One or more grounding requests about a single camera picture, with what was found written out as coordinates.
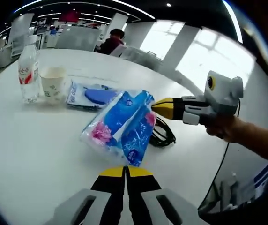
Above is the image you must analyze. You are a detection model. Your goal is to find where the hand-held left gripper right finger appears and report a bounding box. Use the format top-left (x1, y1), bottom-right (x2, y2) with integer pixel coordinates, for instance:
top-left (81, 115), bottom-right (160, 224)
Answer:
top-left (126, 165), bottom-right (209, 225)

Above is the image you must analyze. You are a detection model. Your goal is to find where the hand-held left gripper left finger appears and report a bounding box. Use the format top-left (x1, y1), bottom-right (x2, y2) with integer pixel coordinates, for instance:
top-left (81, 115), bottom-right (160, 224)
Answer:
top-left (42, 165), bottom-right (127, 225)

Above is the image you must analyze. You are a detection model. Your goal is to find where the blue tissue pack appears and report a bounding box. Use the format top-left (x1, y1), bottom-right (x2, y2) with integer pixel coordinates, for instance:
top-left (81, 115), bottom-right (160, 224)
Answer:
top-left (79, 90), bottom-right (157, 167)

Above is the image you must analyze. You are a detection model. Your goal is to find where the blue mask packet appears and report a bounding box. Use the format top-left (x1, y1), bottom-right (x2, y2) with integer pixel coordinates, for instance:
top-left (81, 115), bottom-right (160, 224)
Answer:
top-left (66, 79), bottom-right (123, 113)

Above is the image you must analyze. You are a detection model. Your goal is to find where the white paper cup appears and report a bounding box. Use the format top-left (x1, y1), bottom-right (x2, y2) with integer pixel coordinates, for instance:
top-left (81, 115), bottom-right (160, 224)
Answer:
top-left (39, 66), bottom-right (67, 104)

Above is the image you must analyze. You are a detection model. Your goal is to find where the clear water bottle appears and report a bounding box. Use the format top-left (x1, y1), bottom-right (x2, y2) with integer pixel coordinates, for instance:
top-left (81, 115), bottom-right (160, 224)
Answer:
top-left (18, 35), bottom-right (41, 104)

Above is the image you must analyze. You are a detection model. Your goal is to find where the person's right hand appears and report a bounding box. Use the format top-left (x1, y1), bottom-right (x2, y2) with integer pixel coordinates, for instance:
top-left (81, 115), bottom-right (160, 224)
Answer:
top-left (205, 115), bottom-right (245, 143)

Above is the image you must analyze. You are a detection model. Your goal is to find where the wide bright window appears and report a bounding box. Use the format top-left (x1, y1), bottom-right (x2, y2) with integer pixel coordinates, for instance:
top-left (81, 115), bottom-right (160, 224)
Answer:
top-left (176, 27), bottom-right (256, 95)

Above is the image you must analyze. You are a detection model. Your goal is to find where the grey office chair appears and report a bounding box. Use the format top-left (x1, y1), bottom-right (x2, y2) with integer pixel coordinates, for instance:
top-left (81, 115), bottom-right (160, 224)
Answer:
top-left (124, 45), bottom-right (161, 69)

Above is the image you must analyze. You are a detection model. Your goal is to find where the narrow bright window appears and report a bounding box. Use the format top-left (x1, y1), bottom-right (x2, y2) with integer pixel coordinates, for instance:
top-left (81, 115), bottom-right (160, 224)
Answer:
top-left (140, 21), bottom-right (186, 60)

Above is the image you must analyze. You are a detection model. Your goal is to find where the short ceiling light strip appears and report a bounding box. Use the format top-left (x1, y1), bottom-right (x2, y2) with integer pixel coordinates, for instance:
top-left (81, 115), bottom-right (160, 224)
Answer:
top-left (222, 0), bottom-right (244, 45)

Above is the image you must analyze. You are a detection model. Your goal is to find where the long curved ceiling light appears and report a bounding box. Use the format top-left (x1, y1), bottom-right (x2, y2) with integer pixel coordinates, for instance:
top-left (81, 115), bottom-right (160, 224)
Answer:
top-left (14, 0), bottom-right (155, 19)

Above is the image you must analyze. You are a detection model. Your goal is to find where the frosted glass partition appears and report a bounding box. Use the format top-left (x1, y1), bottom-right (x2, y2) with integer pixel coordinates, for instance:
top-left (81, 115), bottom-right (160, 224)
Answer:
top-left (54, 25), bottom-right (103, 52)

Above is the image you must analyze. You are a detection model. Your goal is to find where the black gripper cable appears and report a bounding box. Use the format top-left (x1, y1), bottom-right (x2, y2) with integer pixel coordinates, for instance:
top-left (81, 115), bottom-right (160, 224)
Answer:
top-left (198, 97), bottom-right (242, 209)

